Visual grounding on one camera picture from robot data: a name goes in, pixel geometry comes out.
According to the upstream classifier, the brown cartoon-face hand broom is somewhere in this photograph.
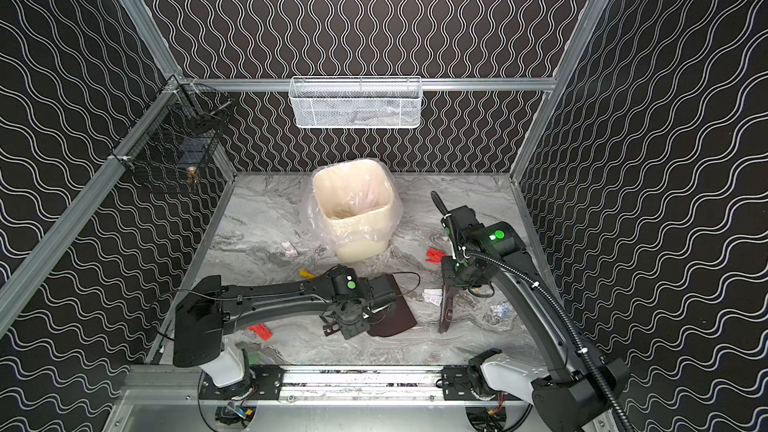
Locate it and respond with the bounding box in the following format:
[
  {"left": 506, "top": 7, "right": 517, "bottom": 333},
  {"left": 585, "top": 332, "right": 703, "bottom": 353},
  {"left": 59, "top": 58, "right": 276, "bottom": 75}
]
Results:
[{"left": 438, "top": 280, "right": 462, "bottom": 334}]

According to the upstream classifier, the brown plastic dustpan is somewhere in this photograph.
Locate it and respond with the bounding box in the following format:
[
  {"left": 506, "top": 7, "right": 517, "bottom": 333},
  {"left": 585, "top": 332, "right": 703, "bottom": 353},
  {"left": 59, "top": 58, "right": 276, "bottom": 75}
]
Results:
[{"left": 320, "top": 273, "right": 418, "bottom": 338}]

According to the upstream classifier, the clear plastic bin liner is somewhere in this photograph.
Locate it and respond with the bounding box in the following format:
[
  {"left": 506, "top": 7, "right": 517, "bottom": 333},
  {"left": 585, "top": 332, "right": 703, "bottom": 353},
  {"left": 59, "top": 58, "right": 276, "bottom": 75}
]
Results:
[{"left": 301, "top": 157, "right": 404, "bottom": 263}]

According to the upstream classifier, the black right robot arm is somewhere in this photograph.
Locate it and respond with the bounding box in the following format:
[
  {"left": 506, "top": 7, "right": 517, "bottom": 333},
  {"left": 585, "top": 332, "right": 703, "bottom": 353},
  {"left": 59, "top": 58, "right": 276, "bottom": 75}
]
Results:
[{"left": 433, "top": 196, "right": 633, "bottom": 431}]

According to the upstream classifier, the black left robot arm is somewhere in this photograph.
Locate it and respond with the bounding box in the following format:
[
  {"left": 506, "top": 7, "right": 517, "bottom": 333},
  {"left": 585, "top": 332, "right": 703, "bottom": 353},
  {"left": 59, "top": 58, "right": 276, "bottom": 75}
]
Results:
[{"left": 172, "top": 265, "right": 400, "bottom": 388}]

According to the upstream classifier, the red paper scrap right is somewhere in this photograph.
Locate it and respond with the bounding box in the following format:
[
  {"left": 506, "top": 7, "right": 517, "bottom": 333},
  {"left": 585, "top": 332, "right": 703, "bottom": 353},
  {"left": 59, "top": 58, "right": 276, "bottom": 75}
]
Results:
[{"left": 425, "top": 247, "right": 446, "bottom": 264}]

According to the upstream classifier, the red paper scrap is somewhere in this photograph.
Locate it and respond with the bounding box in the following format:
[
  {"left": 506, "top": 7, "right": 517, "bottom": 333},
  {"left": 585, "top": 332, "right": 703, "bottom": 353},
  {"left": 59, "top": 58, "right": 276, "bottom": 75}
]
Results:
[
  {"left": 249, "top": 324, "right": 273, "bottom": 341},
  {"left": 425, "top": 247, "right": 446, "bottom": 264}
]

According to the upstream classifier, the white printed paper scrap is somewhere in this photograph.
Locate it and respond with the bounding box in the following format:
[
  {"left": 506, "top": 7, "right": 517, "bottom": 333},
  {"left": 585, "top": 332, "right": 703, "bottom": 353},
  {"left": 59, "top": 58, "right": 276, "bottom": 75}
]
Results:
[{"left": 422, "top": 288, "right": 443, "bottom": 306}]

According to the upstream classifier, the clear blue wrapper right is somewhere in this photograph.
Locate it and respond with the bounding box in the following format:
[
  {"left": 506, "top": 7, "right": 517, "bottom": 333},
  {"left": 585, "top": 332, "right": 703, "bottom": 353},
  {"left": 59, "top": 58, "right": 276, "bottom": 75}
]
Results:
[{"left": 489, "top": 302, "right": 514, "bottom": 319}]

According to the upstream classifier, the pink white scrap near bin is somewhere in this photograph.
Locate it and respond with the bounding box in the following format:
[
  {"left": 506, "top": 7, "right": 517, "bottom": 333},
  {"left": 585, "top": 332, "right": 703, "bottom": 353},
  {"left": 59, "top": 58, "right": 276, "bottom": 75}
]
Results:
[{"left": 281, "top": 241, "right": 299, "bottom": 259}]

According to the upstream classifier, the red paper scrap left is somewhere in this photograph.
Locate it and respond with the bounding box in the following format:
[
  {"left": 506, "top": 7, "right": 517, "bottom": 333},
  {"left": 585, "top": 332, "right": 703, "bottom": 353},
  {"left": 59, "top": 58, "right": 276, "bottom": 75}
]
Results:
[{"left": 249, "top": 324, "right": 273, "bottom": 341}]

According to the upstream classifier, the small brass bell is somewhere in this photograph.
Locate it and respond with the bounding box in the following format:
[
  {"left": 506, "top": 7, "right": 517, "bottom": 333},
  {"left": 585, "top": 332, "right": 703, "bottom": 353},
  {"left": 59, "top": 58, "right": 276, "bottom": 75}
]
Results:
[{"left": 186, "top": 166, "right": 200, "bottom": 187}]

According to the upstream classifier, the black corrugated cable conduit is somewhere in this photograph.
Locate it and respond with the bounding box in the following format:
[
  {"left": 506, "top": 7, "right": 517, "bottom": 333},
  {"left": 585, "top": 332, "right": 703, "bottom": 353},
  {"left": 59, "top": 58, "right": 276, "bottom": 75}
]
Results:
[{"left": 430, "top": 190, "right": 634, "bottom": 432}]

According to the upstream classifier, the white wire wall basket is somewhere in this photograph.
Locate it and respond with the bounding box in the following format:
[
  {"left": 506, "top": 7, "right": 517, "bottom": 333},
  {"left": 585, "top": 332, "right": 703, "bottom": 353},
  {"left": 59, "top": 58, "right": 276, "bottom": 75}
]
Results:
[{"left": 288, "top": 76, "right": 424, "bottom": 129}]

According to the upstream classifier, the black wire wall basket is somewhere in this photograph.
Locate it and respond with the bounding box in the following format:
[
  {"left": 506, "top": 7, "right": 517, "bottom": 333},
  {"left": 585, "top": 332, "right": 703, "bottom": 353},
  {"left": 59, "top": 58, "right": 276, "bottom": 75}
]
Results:
[{"left": 122, "top": 83, "right": 233, "bottom": 196}]

